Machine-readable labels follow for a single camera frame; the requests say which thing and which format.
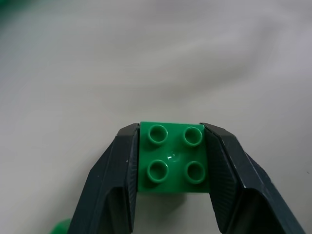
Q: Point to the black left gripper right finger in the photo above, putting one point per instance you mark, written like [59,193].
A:
[243,185]

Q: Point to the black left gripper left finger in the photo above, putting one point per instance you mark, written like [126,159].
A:
[107,185]

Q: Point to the green four-stud building block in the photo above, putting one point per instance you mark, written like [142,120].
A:
[173,156]

